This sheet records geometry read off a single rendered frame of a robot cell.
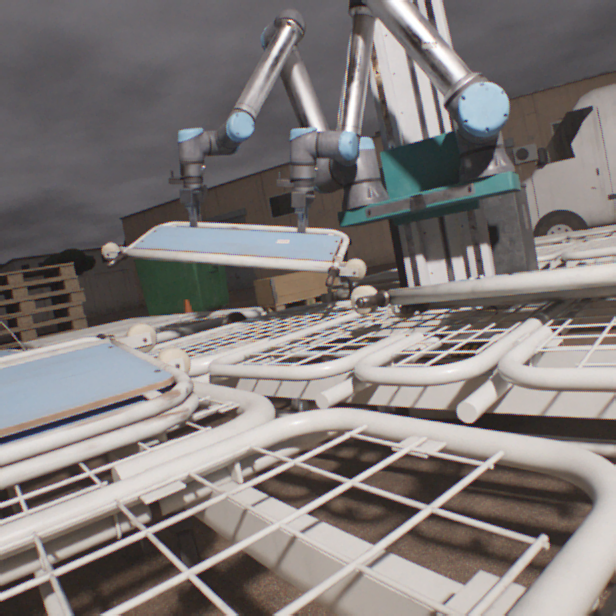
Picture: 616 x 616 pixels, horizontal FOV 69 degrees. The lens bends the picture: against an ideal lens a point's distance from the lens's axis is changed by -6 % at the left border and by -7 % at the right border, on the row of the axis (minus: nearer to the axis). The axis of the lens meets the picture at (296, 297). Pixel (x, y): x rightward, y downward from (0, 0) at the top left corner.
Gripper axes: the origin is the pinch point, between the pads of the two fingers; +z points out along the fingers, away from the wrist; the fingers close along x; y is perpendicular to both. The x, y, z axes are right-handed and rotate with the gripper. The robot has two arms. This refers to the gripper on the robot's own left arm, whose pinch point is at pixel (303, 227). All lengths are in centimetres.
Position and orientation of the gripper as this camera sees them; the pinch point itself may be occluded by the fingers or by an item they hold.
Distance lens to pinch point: 169.0
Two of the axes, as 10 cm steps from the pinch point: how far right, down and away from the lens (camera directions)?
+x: 2.6, -3.4, 9.0
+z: 0.0, 9.3, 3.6
